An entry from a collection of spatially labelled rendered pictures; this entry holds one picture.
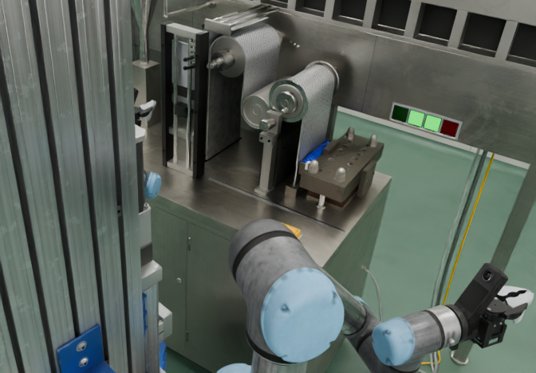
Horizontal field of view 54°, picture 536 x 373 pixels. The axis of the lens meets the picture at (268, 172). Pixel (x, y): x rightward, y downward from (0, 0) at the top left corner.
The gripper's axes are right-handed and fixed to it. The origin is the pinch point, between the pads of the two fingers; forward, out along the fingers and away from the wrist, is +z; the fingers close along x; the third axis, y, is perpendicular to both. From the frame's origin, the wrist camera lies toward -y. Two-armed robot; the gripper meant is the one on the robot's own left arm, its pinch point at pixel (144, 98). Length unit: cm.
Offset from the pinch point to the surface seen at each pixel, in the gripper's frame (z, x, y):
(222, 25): 20.2, 15.2, -24.0
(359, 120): 286, 77, 110
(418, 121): 37, 88, -6
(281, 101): 14.6, 41.4, -7.1
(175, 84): 14.2, 4.3, -1.2
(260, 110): 18.6, 34.6, 0.3
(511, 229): 42, 139, 27
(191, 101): 15.1, 10.9, 3.6
